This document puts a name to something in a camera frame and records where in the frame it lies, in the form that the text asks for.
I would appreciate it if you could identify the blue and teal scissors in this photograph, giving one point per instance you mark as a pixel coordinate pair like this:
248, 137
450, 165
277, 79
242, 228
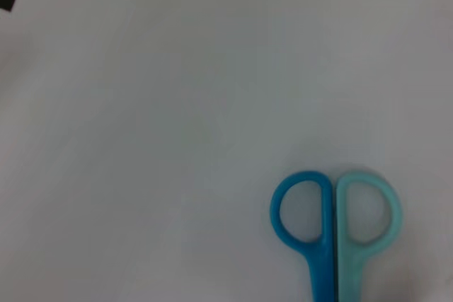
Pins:
325, 273

